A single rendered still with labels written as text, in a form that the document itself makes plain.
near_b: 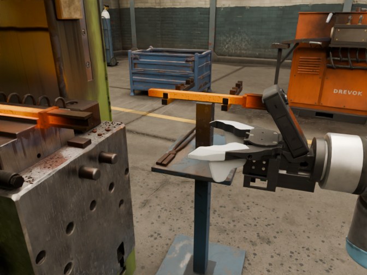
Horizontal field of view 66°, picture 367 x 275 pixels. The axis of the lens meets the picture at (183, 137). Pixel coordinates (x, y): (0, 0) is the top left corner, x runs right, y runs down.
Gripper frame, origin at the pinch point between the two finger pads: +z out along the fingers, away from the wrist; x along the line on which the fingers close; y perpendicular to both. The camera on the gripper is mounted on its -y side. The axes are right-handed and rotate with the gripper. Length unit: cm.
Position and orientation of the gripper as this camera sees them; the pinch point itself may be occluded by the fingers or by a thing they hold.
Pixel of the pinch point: (199, 133)
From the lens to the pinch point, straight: 50.2
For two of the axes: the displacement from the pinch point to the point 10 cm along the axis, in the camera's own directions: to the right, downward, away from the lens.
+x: 3.0, -3.7, 8.8
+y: 0.0, 9.2, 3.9
